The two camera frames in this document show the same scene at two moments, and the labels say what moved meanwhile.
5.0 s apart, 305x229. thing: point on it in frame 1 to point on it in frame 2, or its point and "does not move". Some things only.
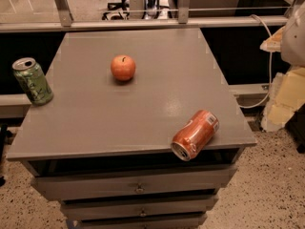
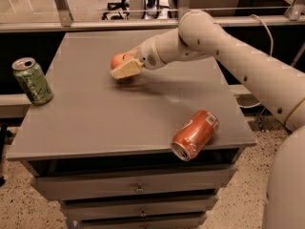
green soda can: [31, 77] does not move
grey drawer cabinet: [121, 99] does not move
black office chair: [116, 10] does not move
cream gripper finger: [287, 94] to [130, 68]
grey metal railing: [68, 22] does not move
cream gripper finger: [274, 43] to [133, 53]
